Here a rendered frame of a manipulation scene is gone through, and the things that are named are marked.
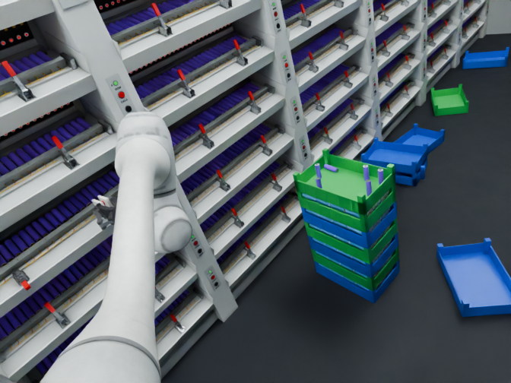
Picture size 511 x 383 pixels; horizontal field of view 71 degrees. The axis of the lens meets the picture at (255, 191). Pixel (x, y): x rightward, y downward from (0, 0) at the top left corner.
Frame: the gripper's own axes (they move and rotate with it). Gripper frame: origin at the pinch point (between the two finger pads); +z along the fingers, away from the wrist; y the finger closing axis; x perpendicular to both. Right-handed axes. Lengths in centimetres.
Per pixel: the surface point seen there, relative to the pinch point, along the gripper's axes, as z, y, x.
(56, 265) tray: 3.8, -18.6, -8.6
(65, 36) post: 0.9, 16.0, 41.4
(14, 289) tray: 4.6, -29.5, -7.4
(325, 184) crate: -22, 67, -36
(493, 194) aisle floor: -55, 141, -90
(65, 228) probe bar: 8.2, -10.7, -2.7
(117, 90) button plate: -1.2, 20.2, 24.6
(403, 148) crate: -7, 153, -73
